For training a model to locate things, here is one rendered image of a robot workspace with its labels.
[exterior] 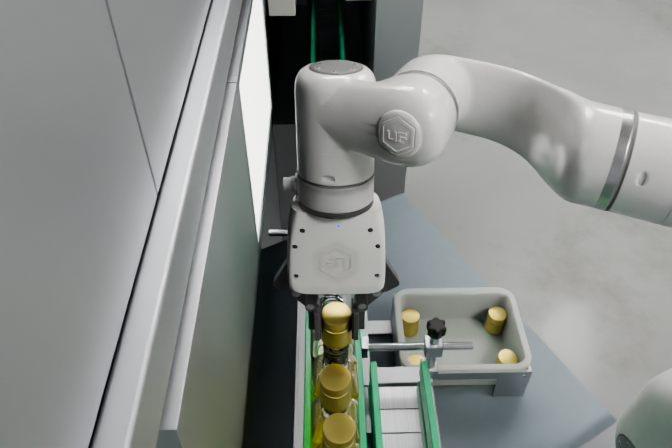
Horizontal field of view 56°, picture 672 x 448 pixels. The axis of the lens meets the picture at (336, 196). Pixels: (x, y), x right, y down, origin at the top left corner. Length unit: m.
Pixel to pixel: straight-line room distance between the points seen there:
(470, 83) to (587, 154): 0.15
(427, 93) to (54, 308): 0.32
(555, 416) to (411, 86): 0.80
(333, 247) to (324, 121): 0.14
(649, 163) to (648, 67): 3.23
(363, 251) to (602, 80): 2.98
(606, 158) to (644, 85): 3.07
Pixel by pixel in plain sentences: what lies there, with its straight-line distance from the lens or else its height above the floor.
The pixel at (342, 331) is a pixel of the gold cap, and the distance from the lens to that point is 0.71.
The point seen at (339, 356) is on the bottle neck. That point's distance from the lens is 0.75.
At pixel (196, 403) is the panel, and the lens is 0.58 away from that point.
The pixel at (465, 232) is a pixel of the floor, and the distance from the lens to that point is 2.49.
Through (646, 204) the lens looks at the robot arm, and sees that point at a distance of 0.54.
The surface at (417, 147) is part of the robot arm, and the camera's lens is 0.52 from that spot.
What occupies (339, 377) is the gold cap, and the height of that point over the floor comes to 1.16.
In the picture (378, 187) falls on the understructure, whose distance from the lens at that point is 1.87.
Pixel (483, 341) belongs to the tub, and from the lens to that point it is 1.23.
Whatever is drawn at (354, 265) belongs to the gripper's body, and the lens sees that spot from 0.64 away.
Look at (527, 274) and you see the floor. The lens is 2.41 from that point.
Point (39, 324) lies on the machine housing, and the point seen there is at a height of 1.51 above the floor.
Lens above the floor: 1.77
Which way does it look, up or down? 43 degrees down
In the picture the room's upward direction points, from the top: straight up
